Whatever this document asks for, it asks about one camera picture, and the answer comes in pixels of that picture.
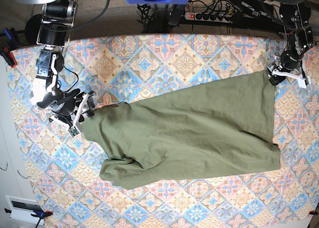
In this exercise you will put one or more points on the blue red clamp upper left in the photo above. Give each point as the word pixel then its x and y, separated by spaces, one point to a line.
pixel 6 50

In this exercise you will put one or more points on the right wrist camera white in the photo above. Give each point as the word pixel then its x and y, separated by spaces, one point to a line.
pixel 73 131

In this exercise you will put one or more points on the blue red clamp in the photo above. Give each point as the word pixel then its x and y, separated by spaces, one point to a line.
pixel 41 215
pixel 6 50

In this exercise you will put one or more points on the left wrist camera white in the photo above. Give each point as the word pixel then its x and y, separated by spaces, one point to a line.
pixel 304 82

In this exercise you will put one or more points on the black round stool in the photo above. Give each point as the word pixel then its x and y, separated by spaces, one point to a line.
pixel 32 29

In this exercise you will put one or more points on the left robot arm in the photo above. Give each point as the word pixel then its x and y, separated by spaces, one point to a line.
pixel 294 17

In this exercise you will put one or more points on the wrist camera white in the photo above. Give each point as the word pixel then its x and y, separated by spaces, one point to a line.
pixel 73 131
pixel 304 82

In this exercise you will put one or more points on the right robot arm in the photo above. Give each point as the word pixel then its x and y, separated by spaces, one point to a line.
pixel 58 18

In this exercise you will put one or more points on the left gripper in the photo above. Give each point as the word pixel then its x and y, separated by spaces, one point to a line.
pixel 283 66

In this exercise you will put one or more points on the white floor outlet box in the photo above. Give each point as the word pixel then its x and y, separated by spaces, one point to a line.
pixel 22 204

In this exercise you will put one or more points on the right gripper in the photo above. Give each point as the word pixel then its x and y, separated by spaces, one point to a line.
pixel 73 108

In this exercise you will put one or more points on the white power strip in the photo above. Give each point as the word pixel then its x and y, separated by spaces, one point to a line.
pixel 197 16

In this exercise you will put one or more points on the patterned tablecloth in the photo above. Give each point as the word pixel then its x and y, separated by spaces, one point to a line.
pixel 63 171

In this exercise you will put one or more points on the blue red clamp lower left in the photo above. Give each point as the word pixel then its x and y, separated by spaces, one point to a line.
pixel 41 215

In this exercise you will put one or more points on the olive green t-shirt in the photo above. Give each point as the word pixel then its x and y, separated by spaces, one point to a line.
pixel 215 129

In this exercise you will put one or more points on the red clamp lower right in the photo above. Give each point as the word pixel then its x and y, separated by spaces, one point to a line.
pixel 313 213

